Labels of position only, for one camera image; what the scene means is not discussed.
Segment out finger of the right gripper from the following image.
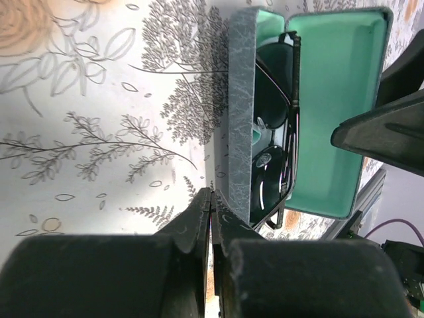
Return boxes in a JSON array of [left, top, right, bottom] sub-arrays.
[[376, 29, 423, 107], [331, 89, 423, 174]]

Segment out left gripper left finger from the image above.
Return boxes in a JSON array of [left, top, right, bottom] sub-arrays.
[[1, 188, 212, 317]]

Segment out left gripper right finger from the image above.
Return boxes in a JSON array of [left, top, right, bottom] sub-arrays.
[[211, 191, 411, 317]]

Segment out blue-grey glasses case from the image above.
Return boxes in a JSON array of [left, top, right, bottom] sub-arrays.
[[228, 7, 392, 225]]

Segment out black sunglasses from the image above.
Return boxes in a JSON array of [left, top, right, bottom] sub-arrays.
[[249, 31, 301, 230]]

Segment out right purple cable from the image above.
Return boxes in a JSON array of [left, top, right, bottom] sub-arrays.
[[364, 218, 424, 248]]

